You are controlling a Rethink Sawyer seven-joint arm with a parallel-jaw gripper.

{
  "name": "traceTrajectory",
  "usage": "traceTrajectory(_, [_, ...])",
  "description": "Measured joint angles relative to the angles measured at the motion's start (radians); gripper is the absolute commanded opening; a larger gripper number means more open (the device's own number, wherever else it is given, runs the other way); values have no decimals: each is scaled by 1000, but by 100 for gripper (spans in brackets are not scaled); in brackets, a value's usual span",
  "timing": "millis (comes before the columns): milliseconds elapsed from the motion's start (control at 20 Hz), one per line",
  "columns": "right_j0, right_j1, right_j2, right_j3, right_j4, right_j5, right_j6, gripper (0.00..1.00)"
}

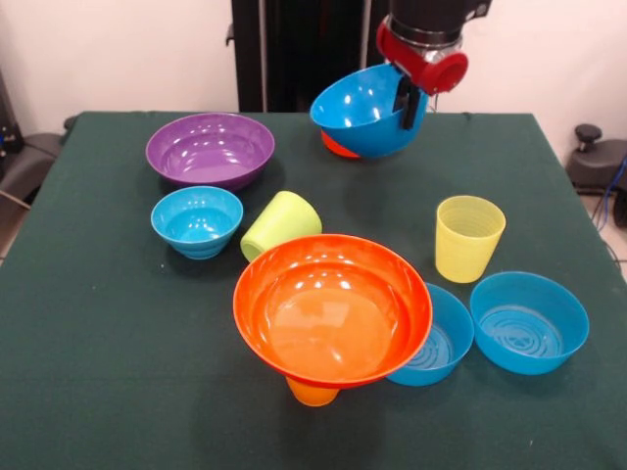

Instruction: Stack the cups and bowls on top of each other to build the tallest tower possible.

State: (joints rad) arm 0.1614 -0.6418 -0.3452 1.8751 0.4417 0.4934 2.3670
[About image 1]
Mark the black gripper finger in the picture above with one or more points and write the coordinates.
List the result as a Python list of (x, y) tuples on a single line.
[(400, 98), (410, 115)]

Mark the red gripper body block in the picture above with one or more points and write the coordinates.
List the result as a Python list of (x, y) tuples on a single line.
[(431, 73)]

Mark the large deep blue bowl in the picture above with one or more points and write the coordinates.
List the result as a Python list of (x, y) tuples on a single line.
[(352, 122)]

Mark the large orange bowl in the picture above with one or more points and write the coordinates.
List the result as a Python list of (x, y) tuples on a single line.
[(333, 323)]

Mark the small red-orange bowl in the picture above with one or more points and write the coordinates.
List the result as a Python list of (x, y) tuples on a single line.
[(338, 148)]

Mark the yellow cup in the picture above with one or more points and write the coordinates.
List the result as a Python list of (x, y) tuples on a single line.
[(465, 254)]

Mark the green cup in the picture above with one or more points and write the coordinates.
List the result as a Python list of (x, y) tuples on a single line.
[(284, 220)]

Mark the purple bowl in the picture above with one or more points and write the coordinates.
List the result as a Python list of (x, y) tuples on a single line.
[(210, 152)]

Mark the small light blue bowl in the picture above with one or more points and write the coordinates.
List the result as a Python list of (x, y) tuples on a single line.
[(196, 225)]

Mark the orange cup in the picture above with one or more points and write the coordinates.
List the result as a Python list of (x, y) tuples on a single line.
[(313, 394)]

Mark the dark green table cloth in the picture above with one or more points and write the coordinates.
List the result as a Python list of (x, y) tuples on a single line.
[(98, 318)]

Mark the black equipment box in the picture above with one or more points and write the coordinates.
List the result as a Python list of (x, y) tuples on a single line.
[(7, 117)]

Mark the black pedestal foot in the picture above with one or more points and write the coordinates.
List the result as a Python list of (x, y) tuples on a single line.
[(597, 166), (29, 161)]

